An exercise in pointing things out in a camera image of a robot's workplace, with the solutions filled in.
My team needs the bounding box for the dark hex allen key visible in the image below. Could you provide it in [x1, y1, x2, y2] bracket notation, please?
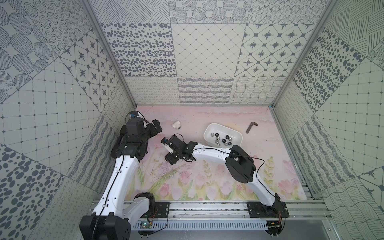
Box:
[246, 122, 259, 134]

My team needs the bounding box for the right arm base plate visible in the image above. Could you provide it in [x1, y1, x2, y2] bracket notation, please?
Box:
[247, 201, 290, 218]

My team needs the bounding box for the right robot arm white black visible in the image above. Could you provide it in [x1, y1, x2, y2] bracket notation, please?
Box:
[161, 136, 281, 209]

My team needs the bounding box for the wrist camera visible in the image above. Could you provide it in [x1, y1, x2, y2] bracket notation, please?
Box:
[128, 111, 143, 119]
[161, 138, 174, 154]

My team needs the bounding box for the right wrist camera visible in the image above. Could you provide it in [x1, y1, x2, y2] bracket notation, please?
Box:
[161, 138, 174, 154]

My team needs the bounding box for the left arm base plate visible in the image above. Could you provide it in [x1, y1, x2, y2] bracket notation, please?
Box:
[141, 202, 170, 219]

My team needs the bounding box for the white pipe tee fitting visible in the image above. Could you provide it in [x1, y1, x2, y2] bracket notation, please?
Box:
[172, 121, 182, 130]

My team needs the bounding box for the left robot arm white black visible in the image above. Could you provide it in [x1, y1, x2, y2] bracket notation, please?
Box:
[80, 113, 162, 240]

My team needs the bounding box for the white storage box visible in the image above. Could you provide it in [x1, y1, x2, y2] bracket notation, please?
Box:
[203, 123, 243, 148]

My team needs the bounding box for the aluminium mounting rail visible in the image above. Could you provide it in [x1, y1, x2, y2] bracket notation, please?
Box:
[119, 200, 332, 221]

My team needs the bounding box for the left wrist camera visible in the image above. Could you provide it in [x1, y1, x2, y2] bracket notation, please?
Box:
[128, 111, 143, 119]

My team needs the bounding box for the white slotted cable duct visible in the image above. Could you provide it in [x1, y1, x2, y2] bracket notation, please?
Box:
[132, 220, 268, 231]

